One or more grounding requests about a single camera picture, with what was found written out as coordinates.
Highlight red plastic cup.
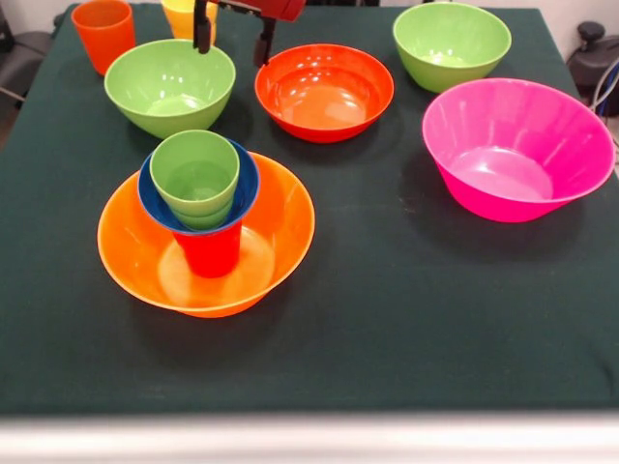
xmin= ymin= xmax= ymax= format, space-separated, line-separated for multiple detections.
xmin=171 ymin=219 xmax=243 ymax=279

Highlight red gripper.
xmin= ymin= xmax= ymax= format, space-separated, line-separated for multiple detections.
xmin=192 ymin=0 xmax=308 ymax=68

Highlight green plastic cup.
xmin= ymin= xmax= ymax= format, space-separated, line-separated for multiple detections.
xmin=168 ymin=202 xmax=234 ymax=231
xmin=149 ymin=129 xmax=241 ymax=217

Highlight green plastic bowl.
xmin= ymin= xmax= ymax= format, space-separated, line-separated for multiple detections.
xmin=392 ymin=2 xmax=513 ymax=94
xmin=103 ymin=39 xmax=237 ymax=141

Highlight large orange plastic bowl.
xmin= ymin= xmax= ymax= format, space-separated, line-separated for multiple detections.
xmin=97 ymin=153 xmax=316 ymax=319

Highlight dark green table cloth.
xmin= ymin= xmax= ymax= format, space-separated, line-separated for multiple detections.
xmin=0 ymin=2 xmax=619 ymax=417

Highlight large pink plastic bowl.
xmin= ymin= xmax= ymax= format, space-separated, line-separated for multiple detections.
xmin=422 ymin=77 xmax=617 ymax=224

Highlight orange-red plastic cup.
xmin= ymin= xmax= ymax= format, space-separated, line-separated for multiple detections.
xmin=71 ymin=0 xmax=137 ymax=76

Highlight small blue plastic bowl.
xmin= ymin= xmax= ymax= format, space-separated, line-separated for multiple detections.
xmin=136 ymin=137 xmax=261 ymax=237

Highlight red-orange plastic bowl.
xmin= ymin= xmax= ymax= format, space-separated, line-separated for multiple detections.
xmin=254 ymin=43 xmax=396 ymax=145

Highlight grey cable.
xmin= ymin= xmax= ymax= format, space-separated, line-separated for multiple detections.
xmin=592 ymin=57 xmax=619 ymax=146

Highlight yellow plastic cup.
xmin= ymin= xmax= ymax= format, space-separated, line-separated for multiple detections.
xmin=169 ymin=21 xmax=218 ymax=47
xmin=161 ymin=0 xmax=220 ymax=35

